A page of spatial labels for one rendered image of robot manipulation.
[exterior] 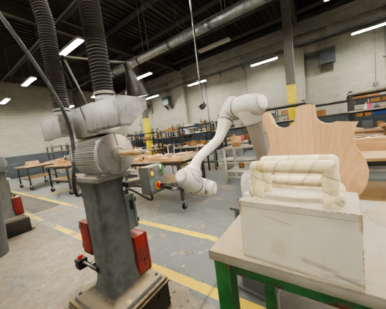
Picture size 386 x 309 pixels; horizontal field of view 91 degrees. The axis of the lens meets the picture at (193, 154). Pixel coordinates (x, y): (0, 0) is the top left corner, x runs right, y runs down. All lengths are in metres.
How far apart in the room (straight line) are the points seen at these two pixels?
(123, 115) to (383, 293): 0.97
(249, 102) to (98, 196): 1.09
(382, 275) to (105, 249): 1.32
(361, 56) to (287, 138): 11.26
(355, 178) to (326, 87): 10.97
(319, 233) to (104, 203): 1.18
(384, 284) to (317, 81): 11.38
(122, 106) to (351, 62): 11.51
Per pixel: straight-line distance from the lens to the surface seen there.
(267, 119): 0.89
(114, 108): 0.95
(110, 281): 1.61
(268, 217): 0.56
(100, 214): 1.39
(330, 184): 0.52
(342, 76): 11.86
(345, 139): 0.86
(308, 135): 0.86
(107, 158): 1.20
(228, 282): 0.74
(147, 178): 1.37
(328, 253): 0.57
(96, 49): 1.18
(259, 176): 0.55
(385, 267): 0.71
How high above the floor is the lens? 1.31
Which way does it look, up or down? 6 degrees down
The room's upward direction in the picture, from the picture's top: 7 degrees counter-clockwise
